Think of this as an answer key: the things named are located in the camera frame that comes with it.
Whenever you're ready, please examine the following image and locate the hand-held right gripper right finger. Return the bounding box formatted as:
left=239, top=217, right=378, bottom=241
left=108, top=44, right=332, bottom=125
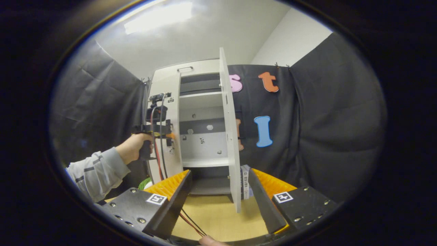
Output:
left=248, top=168, right=338, bottom=234

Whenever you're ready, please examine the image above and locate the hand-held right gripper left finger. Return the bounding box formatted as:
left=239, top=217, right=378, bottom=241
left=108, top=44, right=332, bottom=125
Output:
left=94, top=170, right=192, bottom=240

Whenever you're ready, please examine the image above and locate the white cabinet door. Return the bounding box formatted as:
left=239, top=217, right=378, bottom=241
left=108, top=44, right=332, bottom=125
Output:
left=219, top=47, right=242, bottom=213
left=147, top=72, right=184, bottom=181

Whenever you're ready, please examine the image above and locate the white double-door shoe cabinet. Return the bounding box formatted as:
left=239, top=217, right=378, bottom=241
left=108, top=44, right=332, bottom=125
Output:
left=145, top=47, right=243, bottom=213

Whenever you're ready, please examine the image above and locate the white cabinet shelf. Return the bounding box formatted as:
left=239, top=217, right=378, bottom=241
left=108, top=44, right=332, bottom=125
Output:
left=179, top=92, right=224, bottom=110
left=182, top=157, right=230, bottom=168

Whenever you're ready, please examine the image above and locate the white cabinet drawer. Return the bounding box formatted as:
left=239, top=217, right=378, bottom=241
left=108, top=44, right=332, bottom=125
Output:
left=153, top=59, right=221, bottom=82

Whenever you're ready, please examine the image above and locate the black backdrop cloth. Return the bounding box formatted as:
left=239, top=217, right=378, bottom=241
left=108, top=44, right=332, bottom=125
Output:
left=50, top=32, right=388, bottom=204

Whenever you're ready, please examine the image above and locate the black cable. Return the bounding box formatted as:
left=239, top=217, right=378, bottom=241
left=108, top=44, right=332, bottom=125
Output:
left=159, top=94, right=207, bottom=236

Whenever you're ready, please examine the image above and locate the red cable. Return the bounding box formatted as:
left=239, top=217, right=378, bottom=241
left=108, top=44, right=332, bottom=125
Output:
left=150, top=106, right=205, bottom=237

